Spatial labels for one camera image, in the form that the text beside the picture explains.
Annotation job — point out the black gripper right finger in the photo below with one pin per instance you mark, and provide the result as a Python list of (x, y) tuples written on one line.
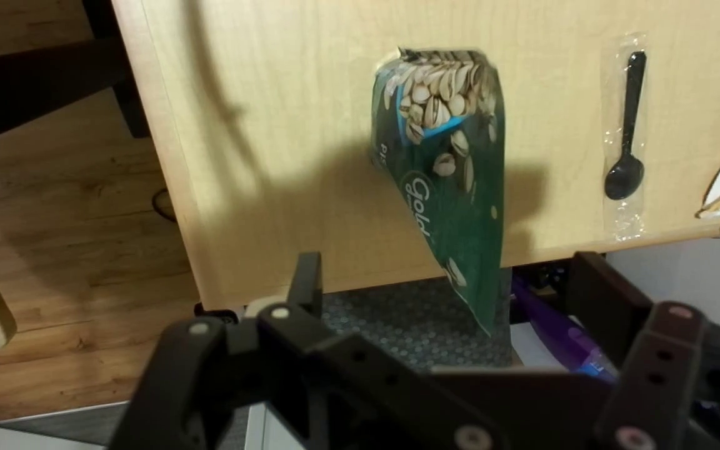
[(655, 376)]

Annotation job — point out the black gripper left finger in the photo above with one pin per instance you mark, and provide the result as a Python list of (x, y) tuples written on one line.
[(186, 365)]

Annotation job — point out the green snack packet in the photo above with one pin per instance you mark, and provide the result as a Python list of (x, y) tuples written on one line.
[(451, 209)]

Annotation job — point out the purple object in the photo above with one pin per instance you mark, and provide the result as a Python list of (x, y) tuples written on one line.
[(561, 334)]

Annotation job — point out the wrapped black plastic spoon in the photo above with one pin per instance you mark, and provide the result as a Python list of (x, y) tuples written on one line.
[(624, 175)]

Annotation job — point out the dark grey textured mat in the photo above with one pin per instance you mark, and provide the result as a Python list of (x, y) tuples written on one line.
[(410, 320)]

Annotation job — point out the black table leg frame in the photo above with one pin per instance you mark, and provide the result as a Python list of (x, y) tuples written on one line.
[(44, 84)]

